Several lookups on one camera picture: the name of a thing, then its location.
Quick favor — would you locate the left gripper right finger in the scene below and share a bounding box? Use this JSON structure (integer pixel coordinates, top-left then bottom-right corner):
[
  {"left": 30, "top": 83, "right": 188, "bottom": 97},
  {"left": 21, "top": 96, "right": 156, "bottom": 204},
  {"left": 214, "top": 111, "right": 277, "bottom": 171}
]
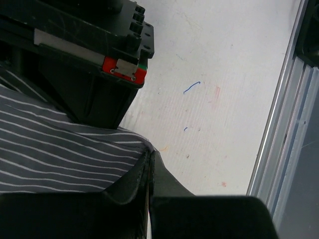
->
[{"left": 149, "top": 151, "right": 278, "bottom": 239}]

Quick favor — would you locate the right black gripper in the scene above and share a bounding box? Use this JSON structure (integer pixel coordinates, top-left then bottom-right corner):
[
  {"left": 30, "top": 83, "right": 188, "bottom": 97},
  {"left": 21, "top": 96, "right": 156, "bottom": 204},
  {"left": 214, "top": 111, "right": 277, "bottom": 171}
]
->
[{"left": 0, "top": 0, "right": 155, "bottom": 128}]

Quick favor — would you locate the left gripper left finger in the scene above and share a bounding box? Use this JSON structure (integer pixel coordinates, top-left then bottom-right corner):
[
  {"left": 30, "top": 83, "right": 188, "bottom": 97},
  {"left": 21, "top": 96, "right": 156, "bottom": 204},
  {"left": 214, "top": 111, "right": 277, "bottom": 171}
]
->
[{"left": 0, "top": 151, "right": 151, "bottom": 239}]

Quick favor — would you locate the grey striped underwear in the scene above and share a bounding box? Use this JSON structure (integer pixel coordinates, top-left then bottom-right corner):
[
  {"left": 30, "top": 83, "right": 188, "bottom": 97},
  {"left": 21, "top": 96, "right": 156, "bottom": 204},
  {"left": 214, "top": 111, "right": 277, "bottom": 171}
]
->
[{"left": 0, "top": 65, "right": 154, "bottom": 193}]

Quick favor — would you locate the aluminium mounting rail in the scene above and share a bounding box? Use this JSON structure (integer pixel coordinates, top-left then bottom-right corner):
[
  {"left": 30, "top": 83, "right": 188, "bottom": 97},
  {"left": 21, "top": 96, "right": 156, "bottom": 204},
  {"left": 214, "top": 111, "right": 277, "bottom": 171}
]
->
[{"left": 247, "top": 0, "right": 319, "bottom": 239}]

